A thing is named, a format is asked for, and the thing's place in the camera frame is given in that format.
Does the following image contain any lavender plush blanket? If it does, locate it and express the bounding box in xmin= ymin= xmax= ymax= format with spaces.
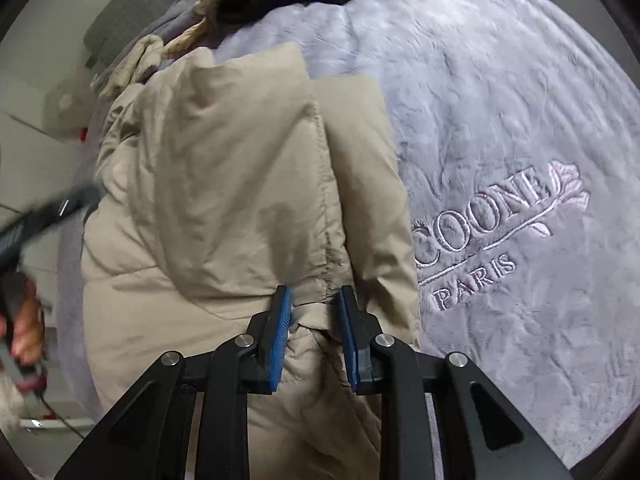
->
xmin=55 ymin=0 xmax=640 ymax=480

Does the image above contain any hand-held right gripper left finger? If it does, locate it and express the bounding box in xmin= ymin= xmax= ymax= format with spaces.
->
xmin=54 ymin=285 xmax=294 ymax=480

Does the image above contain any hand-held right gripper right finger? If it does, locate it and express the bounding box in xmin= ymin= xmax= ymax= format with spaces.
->
xmin=333 ymin=284 xmax=574 ymax=480

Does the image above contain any beige puffer jacket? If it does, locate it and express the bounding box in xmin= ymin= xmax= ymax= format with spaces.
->
xmin=80 ymin=42 xmax=423 ymax=480

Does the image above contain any white fan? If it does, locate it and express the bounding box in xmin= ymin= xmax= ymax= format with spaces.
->
xmin=44 ymin=82 xmax=96 ymax=136

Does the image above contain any black cable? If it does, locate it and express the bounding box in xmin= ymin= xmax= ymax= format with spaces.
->
xmin=20 ymin=390 xmax=96 ymax=441

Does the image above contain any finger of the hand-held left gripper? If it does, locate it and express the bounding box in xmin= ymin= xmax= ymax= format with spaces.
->
xmin=47 ymin=182 xmax=103 ymax=223

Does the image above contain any person's left hand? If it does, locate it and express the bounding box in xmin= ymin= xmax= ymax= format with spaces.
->
xmin=5 ymin=277 xmax=48 ymax=366

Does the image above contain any brown cream striped garment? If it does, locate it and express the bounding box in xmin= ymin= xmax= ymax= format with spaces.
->
xmin=95 ymin=0 xmax=346 ymax=101

